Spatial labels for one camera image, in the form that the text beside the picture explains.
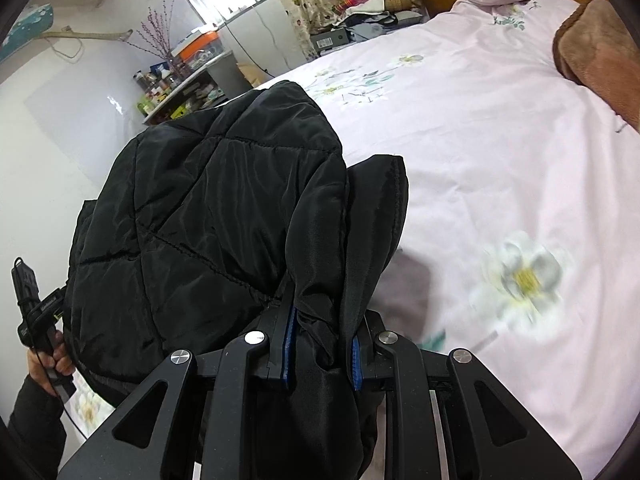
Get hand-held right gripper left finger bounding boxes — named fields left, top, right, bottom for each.
left=56, top=285, right=299, bottom=480

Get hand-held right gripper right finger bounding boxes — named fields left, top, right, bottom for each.
left=350, top=309, right=583, bottom=480

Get black padded jacket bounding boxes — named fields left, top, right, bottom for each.
left=67, top=80, right=408, bottom=480

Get person's left forearm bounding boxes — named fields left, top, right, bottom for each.
left=0, top=375, right=68, bottom=480

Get pile of folded clothes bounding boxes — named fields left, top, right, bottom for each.
left=332, top=0, right=426, bottom=26

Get person's left hand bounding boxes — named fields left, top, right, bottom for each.
left=26, top=329, right=77, bottom=395

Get pink floral bed cover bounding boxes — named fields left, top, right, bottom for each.
left=65, top=0, right=640, bottom=480

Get group of bottles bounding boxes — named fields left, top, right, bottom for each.
left=134, top=62, right=183, bottom=113

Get cluttered white shelf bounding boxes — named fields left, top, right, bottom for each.
left=132, top=50, right=236, bottom=126

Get pink blossom branches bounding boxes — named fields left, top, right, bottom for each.
left=125, top=0, right=181, bottom=68

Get orange and white container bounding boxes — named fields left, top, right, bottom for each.
left=172, top=30, right=223, bottom=68

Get black storage box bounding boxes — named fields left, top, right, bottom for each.
left=310, top=29, right=351, bottom=53

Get brown fleece blanket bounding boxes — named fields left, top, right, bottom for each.
left=552, top=0, right=640, bottom=133

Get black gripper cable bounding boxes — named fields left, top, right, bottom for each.
left=47, top=360, right=91, bottom=443

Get teal wall ornament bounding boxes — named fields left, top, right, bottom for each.
left=0, top=4, right=53, bottom=61

